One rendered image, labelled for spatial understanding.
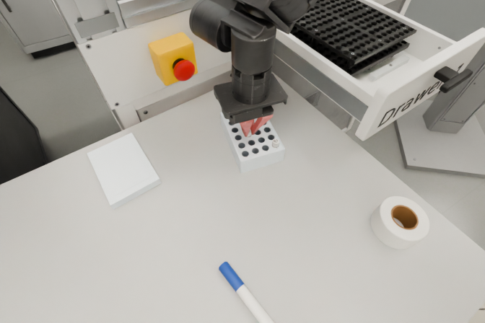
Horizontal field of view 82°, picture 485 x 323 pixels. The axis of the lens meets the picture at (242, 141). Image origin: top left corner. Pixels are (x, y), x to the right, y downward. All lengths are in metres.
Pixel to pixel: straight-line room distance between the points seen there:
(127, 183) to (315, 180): 0.33
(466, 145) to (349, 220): 1.41
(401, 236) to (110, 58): 0.54
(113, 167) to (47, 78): 1.77
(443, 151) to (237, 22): 1.51
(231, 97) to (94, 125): 1.42
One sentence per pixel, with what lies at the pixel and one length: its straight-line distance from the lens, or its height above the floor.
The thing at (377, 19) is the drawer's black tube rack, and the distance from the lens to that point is 0.68.
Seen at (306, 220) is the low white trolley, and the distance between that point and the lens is 0.48.
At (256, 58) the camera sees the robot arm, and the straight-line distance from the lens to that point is 0.37.
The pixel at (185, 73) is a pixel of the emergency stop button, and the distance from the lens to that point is 0.52.
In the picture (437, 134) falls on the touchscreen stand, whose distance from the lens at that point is 1.82.
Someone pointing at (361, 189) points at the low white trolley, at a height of 0.76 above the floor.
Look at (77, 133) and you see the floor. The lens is 1.80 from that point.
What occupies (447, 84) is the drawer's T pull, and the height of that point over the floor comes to 0.91.
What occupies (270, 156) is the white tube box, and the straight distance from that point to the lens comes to 0.50.
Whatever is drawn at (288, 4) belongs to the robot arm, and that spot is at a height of 1.03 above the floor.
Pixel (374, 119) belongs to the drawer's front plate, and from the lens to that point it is 0.48.
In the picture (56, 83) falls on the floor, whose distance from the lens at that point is 2.20.
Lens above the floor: 1.20
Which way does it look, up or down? 52 degrees down
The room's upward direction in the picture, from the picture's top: straight up
